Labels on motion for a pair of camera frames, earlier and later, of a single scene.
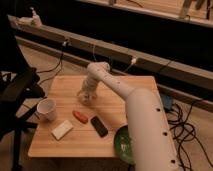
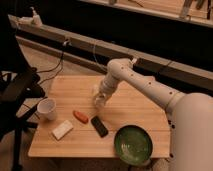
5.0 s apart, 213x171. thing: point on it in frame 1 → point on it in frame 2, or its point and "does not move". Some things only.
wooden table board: x=66 y=128 does not move
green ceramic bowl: x=123 y=145 does not move
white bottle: x=87 y=100 → x=100 y=98
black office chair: x=20 y=87 does not move
